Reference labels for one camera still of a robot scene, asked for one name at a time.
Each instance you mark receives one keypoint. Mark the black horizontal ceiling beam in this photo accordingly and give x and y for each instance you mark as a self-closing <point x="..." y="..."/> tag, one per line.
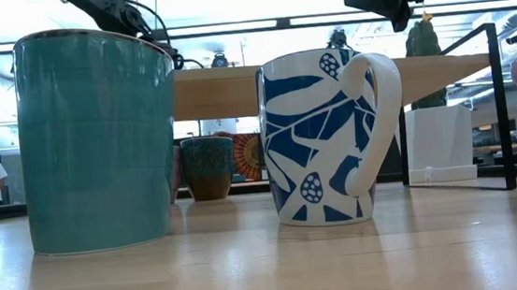
<point x="283" y="22"/>

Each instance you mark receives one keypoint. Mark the white hexagonal planter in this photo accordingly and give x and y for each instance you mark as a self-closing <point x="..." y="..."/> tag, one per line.
<point x="441" y="143"/>

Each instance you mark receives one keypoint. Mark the dark teal speckled mug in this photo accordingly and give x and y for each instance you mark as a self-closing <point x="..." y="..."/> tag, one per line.
<point x="208" y="163"/>

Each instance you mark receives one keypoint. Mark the dark round background device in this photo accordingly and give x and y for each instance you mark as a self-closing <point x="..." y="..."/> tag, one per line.
<point x="219" y="60"/>
<point x="337" y="39"/>

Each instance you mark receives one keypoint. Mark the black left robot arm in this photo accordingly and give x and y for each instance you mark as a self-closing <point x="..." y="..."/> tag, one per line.
<point x="106" y="10"/>

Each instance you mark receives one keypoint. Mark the orange patterned tapestry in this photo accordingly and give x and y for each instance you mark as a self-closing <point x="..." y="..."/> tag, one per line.
<point x="248" y="157"/>

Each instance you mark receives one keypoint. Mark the green cactus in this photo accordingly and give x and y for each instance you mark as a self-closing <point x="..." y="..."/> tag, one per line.
<point x="423" y="39"/>

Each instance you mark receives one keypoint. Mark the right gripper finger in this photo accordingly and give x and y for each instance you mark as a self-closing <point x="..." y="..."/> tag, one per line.
<point x="387" y="1"/>

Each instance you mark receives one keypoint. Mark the black metal table frame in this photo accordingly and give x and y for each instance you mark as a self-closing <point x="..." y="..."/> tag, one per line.
<point x="239" y="189"/>

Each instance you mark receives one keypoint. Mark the wooden shelf black metal legs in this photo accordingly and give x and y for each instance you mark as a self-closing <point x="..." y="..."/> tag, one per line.
<point x="216" y="92"/>

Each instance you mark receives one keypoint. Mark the blue white patterned mug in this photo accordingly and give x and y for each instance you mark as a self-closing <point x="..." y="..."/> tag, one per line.
<point x="316" y="159"/>

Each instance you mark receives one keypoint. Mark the small black ceiling fixture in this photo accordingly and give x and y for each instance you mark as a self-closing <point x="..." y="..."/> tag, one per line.
<point x="516" y="38"/>

